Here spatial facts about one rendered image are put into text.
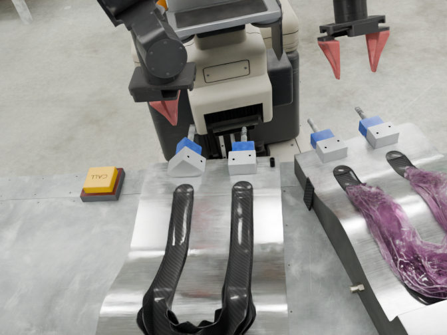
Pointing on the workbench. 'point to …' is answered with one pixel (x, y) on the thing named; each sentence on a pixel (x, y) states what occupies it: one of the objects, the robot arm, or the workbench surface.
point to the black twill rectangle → (308, 193)
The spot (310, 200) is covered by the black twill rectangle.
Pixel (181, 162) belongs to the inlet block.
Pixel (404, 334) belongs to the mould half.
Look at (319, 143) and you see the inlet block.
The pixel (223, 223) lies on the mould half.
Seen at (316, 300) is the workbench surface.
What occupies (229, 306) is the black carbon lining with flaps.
